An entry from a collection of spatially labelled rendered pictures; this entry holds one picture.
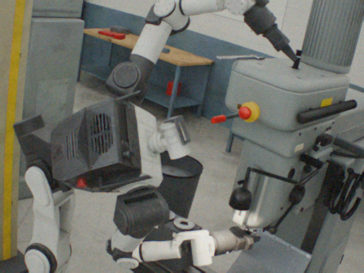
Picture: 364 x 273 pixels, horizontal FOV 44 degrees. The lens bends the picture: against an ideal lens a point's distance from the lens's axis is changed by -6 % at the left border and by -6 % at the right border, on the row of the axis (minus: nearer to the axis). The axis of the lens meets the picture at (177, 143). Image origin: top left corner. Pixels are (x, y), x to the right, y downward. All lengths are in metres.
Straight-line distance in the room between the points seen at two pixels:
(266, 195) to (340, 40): 0.60
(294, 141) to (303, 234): 0.74
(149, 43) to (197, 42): 5.56
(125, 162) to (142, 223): 0.20
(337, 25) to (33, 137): 1.12
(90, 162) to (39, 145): 0.30
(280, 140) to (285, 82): 0.22
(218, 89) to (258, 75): 5.56
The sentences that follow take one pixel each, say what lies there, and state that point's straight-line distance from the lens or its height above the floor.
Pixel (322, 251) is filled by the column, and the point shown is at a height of 1.09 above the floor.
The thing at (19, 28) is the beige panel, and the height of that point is 1.65.
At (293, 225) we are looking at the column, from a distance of 2.16.
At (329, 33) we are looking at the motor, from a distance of 1.73.
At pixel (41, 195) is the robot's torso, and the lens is 1.69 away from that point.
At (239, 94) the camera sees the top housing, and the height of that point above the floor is 1.80.
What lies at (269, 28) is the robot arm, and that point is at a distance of 1.55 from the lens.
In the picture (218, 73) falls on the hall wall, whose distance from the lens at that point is 6.94.
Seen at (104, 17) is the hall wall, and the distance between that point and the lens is 8.63.
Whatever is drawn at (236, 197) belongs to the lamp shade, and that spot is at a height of 1.49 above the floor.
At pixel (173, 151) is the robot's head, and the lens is 1.48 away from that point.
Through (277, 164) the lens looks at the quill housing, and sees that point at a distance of 1.59.
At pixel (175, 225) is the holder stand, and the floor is 1.11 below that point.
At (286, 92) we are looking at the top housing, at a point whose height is 1.85.
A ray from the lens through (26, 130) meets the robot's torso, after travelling 1.68.
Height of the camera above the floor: 2.14
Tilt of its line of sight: 21 degrees down
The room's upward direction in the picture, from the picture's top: 11 degrees clockwise
